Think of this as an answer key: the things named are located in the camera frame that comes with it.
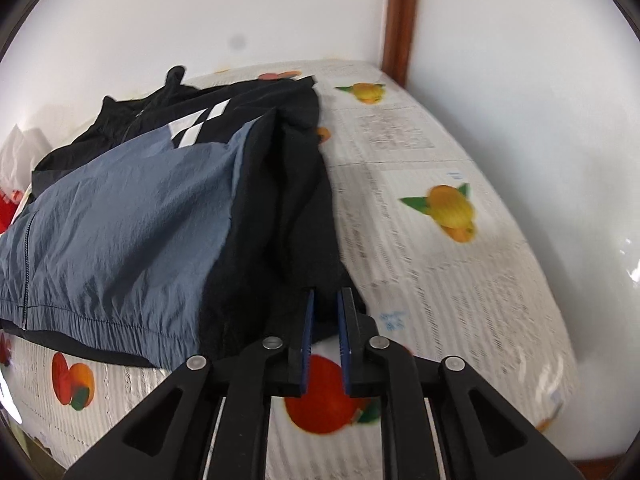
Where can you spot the white plastic bag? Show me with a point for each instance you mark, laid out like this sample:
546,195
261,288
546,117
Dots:
22,155

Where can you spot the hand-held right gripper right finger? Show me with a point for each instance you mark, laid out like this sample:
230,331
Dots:
343,340

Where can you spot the red gift bag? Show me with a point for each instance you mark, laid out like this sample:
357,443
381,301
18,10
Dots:
7,210

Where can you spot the fruit print tablecloth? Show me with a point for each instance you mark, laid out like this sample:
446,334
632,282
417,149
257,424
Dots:
440,285

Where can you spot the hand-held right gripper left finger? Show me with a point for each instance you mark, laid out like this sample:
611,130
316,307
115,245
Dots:
308,340

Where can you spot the black white blue jacket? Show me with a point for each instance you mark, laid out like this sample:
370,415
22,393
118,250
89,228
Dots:
125,220

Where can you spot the brown wooden trim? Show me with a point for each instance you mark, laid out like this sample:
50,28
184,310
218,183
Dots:
400,20

